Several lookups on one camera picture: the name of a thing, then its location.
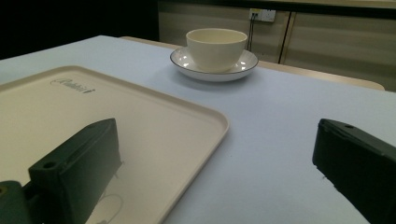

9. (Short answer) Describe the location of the white wall socket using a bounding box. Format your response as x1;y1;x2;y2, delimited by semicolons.
248;7;276;23

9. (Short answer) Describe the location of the cream ceramic cup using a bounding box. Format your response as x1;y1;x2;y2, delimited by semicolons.
185;28;249;74

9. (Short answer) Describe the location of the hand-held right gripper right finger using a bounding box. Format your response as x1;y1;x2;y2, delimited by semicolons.
312;118;396;224

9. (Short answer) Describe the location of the black cable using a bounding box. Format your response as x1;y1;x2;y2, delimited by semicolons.
247;13;260;52

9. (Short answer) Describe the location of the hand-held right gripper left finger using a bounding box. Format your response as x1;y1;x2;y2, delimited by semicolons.
28;118;122;224

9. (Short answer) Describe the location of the white saucer with dark rim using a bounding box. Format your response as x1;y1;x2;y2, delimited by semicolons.
169;46;260;83

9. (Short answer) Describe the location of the pale blue table cover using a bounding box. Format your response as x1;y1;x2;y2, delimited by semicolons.
0;35;396;224

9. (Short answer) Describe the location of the beige plastic tray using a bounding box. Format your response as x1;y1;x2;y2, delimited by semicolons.
0;64;231;224

